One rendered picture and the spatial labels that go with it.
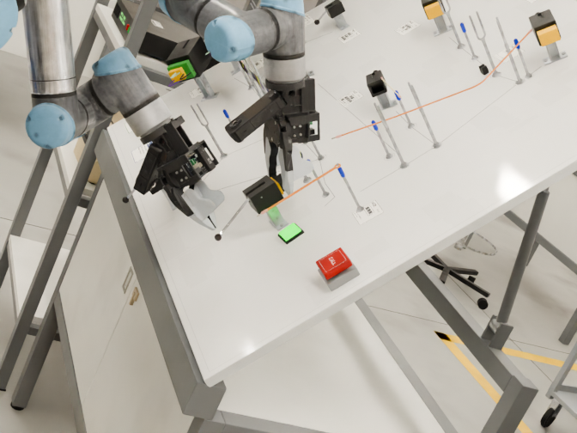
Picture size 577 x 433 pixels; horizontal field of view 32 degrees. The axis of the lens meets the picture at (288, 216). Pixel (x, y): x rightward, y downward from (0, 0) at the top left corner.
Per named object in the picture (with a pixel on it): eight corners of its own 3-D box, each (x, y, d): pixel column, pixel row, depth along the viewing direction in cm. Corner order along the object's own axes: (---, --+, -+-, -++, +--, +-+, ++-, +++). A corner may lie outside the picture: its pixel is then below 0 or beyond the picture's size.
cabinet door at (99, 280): (81, 406, 230) (143, 257, 219) (57, 289, 277) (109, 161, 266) (88, 407, 231) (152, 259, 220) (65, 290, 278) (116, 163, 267)
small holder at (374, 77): (394, 86, 215) (381, 57, 211) (397, 106, 208) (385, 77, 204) (373, 94, 216) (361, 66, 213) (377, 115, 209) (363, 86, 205)
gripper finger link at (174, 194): (189, 217, 182) (162, 176, 181) (183, 220, 183) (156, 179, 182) (202, 206, 186) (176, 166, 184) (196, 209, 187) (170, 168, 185)
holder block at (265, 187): (251, 207, 191) (241, 191, 189) (276, 191, 192) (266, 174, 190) (259, 215, 188) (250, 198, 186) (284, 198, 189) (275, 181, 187)
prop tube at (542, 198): (493, 338, 198) (540, 193, 187) (487, 330, 201) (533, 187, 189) (507, 338, 199) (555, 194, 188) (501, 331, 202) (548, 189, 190)
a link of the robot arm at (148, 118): (117, 124, 181) (142, 107, 187) (131, 145, 181) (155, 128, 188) (145, 106, 176) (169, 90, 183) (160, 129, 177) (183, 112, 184)
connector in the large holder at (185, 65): (197, 73, 244) (188, 58, 241) (192, 80, 241) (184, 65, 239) (177, 79, 246) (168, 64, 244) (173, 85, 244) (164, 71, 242)
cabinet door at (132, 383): (112, 583, 183) (194, 405, 171) (78, 406, 230) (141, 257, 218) (124, 585, 184) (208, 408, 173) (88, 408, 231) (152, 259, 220)
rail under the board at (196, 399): (182, 415, 166) (197, 382, 165) (94, 150, 268) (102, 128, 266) (212, 421, 169) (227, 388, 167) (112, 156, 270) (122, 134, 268)
